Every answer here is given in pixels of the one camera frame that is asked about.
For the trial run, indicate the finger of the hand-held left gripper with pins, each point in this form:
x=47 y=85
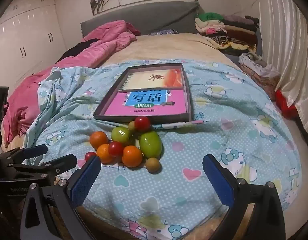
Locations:
x=59 y=162
x=35 y=151

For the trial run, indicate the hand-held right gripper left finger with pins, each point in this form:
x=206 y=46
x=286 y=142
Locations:
x=85 y=180

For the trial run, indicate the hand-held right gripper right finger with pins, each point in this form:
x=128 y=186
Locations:
x=218 y=180

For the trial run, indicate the red cherry tomato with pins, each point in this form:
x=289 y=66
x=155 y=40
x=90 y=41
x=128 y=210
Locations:
x=89 y=155
x=142 y=123
x=115 y=148

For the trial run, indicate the orange mandarin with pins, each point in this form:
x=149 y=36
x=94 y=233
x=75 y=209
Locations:
x=98 y=139
x=103 y=154
x=132 y=156

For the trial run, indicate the round green jujube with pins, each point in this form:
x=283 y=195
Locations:
x=120 y=134

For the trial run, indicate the brown longan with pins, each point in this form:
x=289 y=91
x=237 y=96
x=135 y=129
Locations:
x=153 y=165
x=131 y=126

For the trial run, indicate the large oval green jujube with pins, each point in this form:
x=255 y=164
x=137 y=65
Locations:
x=150 y=144

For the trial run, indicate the shallow cardboard box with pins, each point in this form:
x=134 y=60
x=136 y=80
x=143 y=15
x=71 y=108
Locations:
x=164 y=119

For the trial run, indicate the blue cartoon print bedsheet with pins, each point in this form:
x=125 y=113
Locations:
x=193 y=142

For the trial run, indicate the pink book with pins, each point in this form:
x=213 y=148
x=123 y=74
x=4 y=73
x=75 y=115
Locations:
x=114 y=107

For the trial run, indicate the white wardrobe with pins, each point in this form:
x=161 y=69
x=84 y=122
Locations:
x=26 y=35

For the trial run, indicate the red bag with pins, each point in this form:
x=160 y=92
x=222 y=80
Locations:
x=286 y=103

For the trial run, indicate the black garment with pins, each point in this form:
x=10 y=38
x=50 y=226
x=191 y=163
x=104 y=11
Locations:
x=79 y=48

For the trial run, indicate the patterned fabric basket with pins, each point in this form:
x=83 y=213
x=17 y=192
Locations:
x=266 y=85

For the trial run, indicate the yellow and orange book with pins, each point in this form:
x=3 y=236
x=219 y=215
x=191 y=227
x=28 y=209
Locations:
x=144 y=78

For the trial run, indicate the pink quilt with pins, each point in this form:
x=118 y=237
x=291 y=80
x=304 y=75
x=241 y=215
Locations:
x=106 y=40

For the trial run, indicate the beige blanket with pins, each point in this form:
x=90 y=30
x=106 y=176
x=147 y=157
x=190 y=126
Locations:
x=156 y=47

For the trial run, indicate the pile of folded clothes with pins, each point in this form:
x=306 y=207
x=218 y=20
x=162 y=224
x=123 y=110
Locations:
x=231 y=32

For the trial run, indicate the cream satin curtain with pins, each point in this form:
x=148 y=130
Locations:
x=288 y=42

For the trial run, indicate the patterned pillow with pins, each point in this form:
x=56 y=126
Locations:
x=164 y=32

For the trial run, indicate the grey padded headboard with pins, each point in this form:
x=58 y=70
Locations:
x=156 y=17

